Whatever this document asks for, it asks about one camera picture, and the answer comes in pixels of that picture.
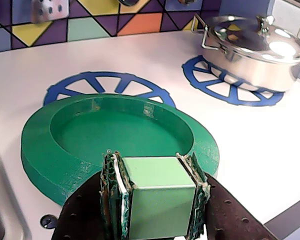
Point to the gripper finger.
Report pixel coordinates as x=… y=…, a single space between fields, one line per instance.
x=85 y=212
x=225 y=215

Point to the green round plate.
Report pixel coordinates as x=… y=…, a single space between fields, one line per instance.
x=115 y=130

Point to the steel pot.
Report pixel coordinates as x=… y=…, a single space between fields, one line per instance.
x=265 y=72

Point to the steel ladle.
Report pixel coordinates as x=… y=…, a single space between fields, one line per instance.
x=127 y=2

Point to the blue toy kitchen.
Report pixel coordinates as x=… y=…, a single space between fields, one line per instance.
x=65 y=62

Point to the blue burner print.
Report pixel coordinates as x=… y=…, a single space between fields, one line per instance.
x=202 y=82
x=72 y=86

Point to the steel pot lid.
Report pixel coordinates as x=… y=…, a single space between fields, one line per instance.
x=255 y=42

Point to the metal toy sink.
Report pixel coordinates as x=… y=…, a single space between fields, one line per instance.
x=2 y=200

